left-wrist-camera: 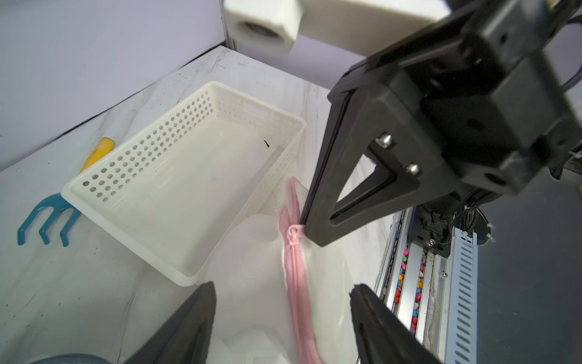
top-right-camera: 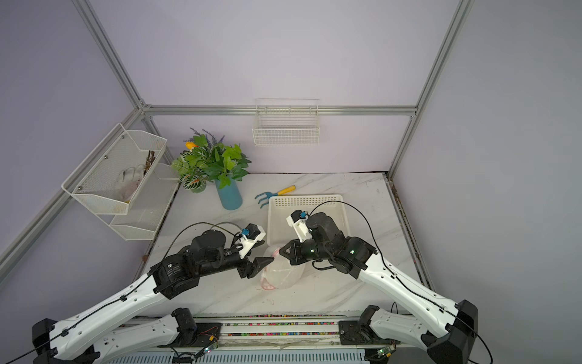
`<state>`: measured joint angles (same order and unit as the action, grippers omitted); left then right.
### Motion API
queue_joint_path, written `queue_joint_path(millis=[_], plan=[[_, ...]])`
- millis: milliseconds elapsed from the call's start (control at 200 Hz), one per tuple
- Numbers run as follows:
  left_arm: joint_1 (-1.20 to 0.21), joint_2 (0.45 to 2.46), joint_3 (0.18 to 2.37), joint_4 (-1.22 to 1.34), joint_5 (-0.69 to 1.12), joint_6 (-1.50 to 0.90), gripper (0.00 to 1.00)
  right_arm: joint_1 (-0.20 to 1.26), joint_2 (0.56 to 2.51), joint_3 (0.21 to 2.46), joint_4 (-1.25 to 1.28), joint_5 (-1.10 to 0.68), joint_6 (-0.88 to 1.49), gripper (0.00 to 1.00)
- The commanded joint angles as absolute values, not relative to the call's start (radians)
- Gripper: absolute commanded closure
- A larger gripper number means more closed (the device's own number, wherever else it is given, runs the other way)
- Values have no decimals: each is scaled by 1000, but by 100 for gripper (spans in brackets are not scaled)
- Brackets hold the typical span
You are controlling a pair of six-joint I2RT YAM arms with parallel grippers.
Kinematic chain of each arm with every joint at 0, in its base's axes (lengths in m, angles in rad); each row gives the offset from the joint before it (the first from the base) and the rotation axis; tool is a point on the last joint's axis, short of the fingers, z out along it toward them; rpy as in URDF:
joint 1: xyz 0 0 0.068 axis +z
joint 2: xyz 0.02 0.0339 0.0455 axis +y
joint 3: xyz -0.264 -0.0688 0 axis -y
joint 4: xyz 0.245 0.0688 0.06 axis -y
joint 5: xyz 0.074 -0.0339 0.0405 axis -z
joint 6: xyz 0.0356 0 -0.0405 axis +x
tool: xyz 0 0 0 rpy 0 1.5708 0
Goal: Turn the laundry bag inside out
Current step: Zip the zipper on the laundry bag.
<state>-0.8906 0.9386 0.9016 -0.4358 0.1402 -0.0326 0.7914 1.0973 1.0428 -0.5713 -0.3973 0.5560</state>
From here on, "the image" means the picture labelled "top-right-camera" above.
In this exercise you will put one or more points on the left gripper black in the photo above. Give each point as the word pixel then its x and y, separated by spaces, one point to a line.
pixel 246 266

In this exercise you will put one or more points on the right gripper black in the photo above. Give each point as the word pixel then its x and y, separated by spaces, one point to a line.
pixel 298 255

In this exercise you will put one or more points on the pink trimmed laundry bag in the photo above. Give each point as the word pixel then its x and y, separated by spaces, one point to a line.
pixel 279 274

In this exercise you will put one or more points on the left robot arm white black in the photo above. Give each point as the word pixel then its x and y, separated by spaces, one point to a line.
pixel 99 335

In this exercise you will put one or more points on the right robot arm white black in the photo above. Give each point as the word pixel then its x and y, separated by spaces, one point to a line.
pixel 444 328

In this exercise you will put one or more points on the blue yellow garden fork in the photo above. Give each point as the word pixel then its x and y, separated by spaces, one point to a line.
pixel 263 199

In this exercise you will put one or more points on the teal vase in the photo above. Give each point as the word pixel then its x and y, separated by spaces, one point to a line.
pixel 229 195

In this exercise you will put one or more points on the artificial green plant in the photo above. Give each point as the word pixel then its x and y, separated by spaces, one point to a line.
pixel 207 159

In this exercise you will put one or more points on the clear glove in shelf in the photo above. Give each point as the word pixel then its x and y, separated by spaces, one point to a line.
pixel 128 182

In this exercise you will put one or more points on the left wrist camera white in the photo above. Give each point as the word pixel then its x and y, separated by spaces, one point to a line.
pixel 250 236

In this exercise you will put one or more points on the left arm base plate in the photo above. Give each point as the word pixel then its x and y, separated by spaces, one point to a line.
pixel 205 334

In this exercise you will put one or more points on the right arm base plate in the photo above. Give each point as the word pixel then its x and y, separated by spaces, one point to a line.
pixel 352 333

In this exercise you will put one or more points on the white wire wall basket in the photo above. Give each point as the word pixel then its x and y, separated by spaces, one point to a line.
pixel 279 130

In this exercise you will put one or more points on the white mesh wall shelf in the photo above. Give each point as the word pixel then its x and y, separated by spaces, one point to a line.
pixel 92 183

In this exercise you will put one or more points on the aluminium frame rail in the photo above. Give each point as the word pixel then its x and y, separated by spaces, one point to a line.
pixel 289 110

